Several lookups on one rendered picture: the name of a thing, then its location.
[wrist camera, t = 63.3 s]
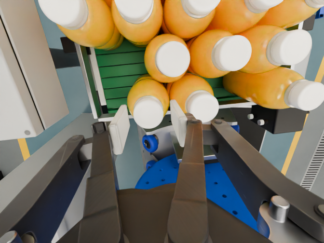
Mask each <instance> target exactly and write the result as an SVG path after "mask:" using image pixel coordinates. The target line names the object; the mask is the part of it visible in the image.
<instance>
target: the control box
mask: <svg viewBox="0 0 324 243"><path fill-rule="evenodd" d="M68 114H69V110H68V106H67V103H66V100H65V97H64V94H63V90H62V87H61V84H60V81H59V78H58V75H57V72H56V69H55V66H54V62H53V59H52V56H51V52H50V49H49V46H48V43H47V40H46V37H45V34H44V31H43V27H42V24H41V21H40V17H39V14H38V11H37V8H36V5H35V2H34V0H0V141H2V140H10V139H19V138H28V137H36V136H38V135H39V134H41V133H42V132H43V131H44V130H46V129H47V128H49V127H50V126H52V125H53V124H55V123H56V122H58V121H59V120H60V119H62V118H63V117H65V116H66V115H68Z"/></svg>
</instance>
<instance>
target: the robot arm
mask: <svg viewBox="0 0 324 243"><path fill-rule="evenodd" d="M170 111H171V122H172V125H173V127H174V130H175V133H176V136H177V139H178V141H179V144H180V146H181V147H184V149H183V156H182V162H180V163H179V169H178V174H177V179H176V183H170V184H163V185H160V186H157V187H154V188H151V189H133V188H131V189H119V184H118V178H117V173H116V167H115V161H114V156H113V151H112V150H114V154H116V155H118V154H122V152H123V148H124V145H125V141H126V138H127V135H128V131H129V128H130V122H129V116H128V110H127V105H121V106H120V108H119V109H118V111H117V113H116V115H115V116H114V118H113V120H112V121H110V122H107V123H106V122H105V121H98V122H95V123H93V124H91V128H92V131H93V137H90V138H86V139H85V138H84V135H74V136H73V137H71V138H69V139H68V140H67V141H66V142H65V143H64V144H63V146H62V147H61V148H60V149H59V150H58V151H57V152H56V153H55V154H54V155H53V156H52V157H51V158H50V159H49V161H48V162H47V163H46V164H45V165H44V166H43V167H42V168H41V169H40V170H39V171H38V172H37V173H36V175H35V176H34V177H33V178H32V179H31V180H30V181H29V182H28V183H27V184H26V186H25V187H24V188H23V189H22V190H21V191H20V192H19V193H18V194H17V195H16V196H15V198H14V199H13V200H12V201H11V202H10V203H9V204H8V205H7V206H6V207H5V208H4V210H3V211H2V212H1V213H0V243H51V241H52V240H53V238H54V236H55V234H56V232H57V230H58V228H59V226H60V224H61V222H62V220H63V218H64V216H65V214H66V212H67V210H68V207H69V205H70V203H71V201H72V199H73V197H74V195H75V193H76V191H77V189H78V187H79V185H80V183H81V181H82V179H83V177H84V175H85V173H86V171H87V169H88V167H89V165H90V163H91V172H90V177H89V178H87V180H86V190H85V200H84V211H83V218H82V219H81V220H80V221H79V222H78V223H77V224H76V225H75V226H73V227H72V228H71V229H70V230H69V231H68V232H67V233H66V234H65V235H63V236H62V237H61V238H60V239H59V240H58V241H57V242H56V243H324V199H322V198H321V197H319V196H317V195H316V194H314V193H312V192H311V191H309V190H307V189H305V188H304V187H302V186H300V185H299V184H297V183H295V182H294V181H292V180H290V179H289V178H287V177H286V176H285V175H284V174H283V173H281V172H280V171H279V170H278V169H277V168H276V167H275V166H274V165H273V164H272V163H270V162H269V161H268V160H267V159H266V158H265V157H264V156H263V155H262V154H261V153H260V152H258V151H257V150H256V149H255V148H254V147H253V146H252V145H251V144H250V143H249V142H247V141H246V140H245V139H244V138H243V137H242V136H241V135H240V134H239V133H238V132H236V131H235V130H234V129H233V128H232V127H231V126H230V125H229V124H228V123H227V122H226V121H224V120H222V119H216V120H212V121H211V124H202V121H201V120H199V119H196V118H195V117H194V116H193V114H191V113H184V112H183V111H182V109H181V108H180V106H179V105H178V103H177V102H176V100H174V99H173V100H171V101H170ZM203 145H210V148H211V150H212V151H213V153H214V154H215V156H216V158H217V159H218V161H219V163H220V164H221V166H222V168H223V169H224V171H225V173H226V174H227V176H228V178H229V179H230V181H231V183H232V184H233V186H234V187H235V189H236V191H237V192H238V194H239V196H240V198H241V199H242V201H243V203H244V204H245V206H246V207H247V209H248V211H249V212H250V214H251V215H252V217H253V218H254V219H255V221H256V222H257V229H258V231H259V232H257V231H256V230H254V229H253V228H251V227H250V226H248V225H247V224H245V223H244V222H242V221H241V220H239V219H238V218H237V217H235V216H234V215H232V214H231V213H229V212H228V211H226V210H225V209H223V208H222V207H220V206H219V205H217V204H216V203H214V202H213V201H211V200H210V199H208V198H207V197H206V181H205V164H204V154H203Z"/></svg>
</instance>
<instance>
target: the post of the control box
mask: <svg viewBox="0 0 324 243"><path fill-rule="evenodd" d="M49 49H50V52H51V56H52V59H53V62H54V66H55V69H59V68H72V67H80V62H79V59H78V55H77V54H66V53H64V50H63V49H57V48H49Z"/></svg>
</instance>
